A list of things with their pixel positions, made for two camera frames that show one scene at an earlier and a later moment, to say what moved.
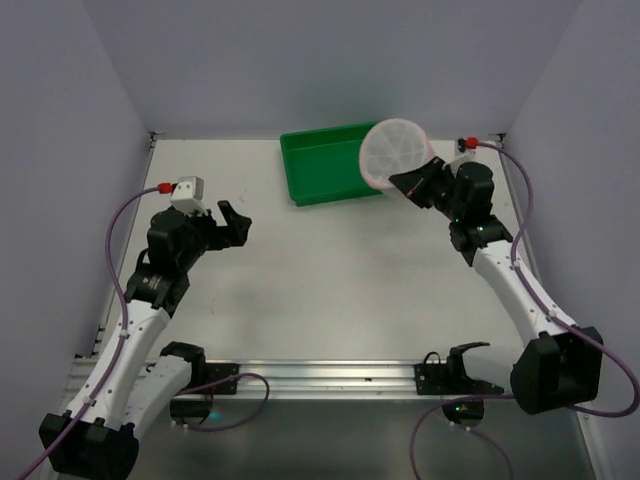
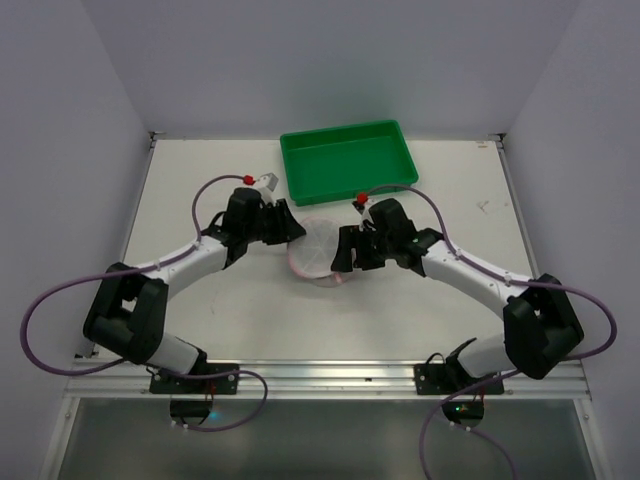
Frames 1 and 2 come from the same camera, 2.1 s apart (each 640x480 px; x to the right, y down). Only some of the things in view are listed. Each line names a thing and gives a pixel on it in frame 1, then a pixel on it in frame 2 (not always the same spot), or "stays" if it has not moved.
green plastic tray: [324, 164] stays
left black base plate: [216, 371] stays
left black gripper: [218, 228] → [273, 222]
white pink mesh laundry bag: [392, 147] → [312, 255]
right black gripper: [432, 179] → [360, 248]
